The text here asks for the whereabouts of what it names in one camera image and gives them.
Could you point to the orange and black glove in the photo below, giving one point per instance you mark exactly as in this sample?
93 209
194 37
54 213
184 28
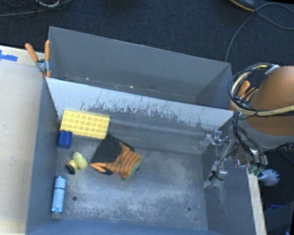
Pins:
119 158

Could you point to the grey metal bin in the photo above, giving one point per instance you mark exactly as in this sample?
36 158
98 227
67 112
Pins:
152 191

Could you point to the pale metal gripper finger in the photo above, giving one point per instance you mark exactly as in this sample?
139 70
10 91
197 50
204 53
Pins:
219 173
219 139

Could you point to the blue and silver flashlight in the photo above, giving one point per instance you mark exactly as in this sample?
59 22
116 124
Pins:
59 194

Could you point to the blue building block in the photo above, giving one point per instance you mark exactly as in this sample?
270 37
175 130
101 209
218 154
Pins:
64 139

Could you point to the yellow rubber duck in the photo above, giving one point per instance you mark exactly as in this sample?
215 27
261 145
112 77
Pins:
80 161

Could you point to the yellow studded building plate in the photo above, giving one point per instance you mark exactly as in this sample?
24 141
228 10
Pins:
84 124

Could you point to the pale cardboard board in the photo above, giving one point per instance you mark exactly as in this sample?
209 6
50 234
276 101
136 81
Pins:
10 135

